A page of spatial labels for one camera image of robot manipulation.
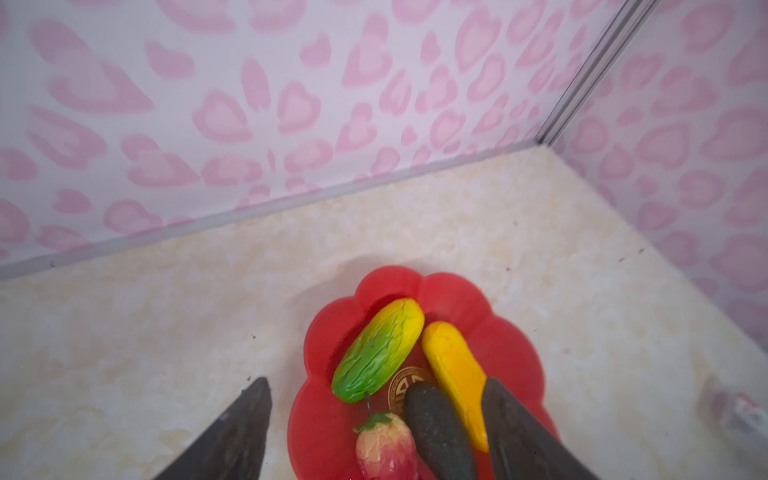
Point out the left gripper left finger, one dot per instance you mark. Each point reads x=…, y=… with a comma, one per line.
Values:
x=233, y=446

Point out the small red white packet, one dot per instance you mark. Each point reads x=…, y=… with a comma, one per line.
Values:
x=736, y=417

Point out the red fake strawberry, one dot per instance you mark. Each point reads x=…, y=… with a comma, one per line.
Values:
x=385, y=448

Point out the yellow fake fruit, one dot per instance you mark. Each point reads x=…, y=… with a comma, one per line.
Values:
x=460, y=376

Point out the green yellow fake mango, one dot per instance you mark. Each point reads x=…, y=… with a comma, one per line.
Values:
x=378, y=351

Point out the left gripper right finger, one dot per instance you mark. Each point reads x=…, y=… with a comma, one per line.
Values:
x=520, y=446

